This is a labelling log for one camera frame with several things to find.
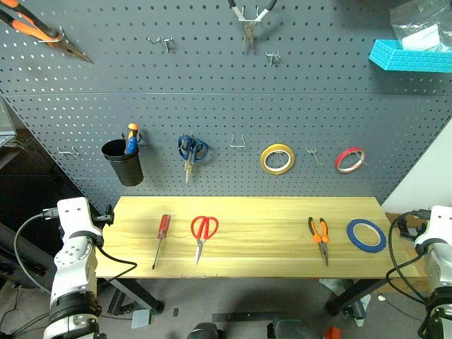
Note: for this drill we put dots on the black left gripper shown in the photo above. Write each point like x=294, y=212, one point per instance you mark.
x=98, y=219

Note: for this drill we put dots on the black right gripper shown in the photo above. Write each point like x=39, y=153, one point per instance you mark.
x=409, y=231

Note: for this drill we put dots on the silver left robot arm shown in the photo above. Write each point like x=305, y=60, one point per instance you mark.
x=72, y=268

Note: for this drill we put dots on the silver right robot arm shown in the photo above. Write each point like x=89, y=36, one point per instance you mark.
x=439, y=275

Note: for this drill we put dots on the grey pegboard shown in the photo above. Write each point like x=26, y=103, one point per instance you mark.
x=226, y=106

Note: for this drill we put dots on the black plastic cup holder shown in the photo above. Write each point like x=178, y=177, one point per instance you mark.
x=125, y=164

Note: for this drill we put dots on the blue tape roll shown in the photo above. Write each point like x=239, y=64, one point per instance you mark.
x=351, y=237

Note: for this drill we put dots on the orange blue screwdriver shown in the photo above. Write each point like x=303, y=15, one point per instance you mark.
x=131, y=139

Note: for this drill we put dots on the black table leg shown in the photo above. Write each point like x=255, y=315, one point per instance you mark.
x=141, y=295
x=353, y=295

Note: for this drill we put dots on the red tape roll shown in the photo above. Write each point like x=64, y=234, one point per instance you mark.
x=339, y=164

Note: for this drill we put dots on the orange black long-nose pliers, small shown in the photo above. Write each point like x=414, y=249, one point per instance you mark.
x=322, y=243

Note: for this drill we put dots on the grey foot pedal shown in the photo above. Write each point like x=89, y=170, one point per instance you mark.
x=140, y=319

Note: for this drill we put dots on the small orange object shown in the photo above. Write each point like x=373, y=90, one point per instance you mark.
x=332, y=333

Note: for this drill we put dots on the teal brick-pattern box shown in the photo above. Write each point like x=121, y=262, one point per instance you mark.
x=406, y=58

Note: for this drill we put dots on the yellow tape roll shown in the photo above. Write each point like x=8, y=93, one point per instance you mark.
x=265, y=163

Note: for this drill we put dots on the black flat floor bar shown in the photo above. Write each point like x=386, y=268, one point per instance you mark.
x=240, y=316

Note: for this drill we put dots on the clear plastic bag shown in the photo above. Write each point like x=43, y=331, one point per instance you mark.
x=420, y=26

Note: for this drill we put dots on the orange black long-nose pliers, large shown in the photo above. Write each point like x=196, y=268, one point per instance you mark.
x=33, y=30

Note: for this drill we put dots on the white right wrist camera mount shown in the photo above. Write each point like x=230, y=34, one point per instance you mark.
x=438, y=226

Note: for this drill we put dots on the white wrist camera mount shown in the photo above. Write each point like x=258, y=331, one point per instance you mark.
x=76, y=217
x=438, y=226

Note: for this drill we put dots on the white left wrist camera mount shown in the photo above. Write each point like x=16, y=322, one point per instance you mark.
x=76, y=217

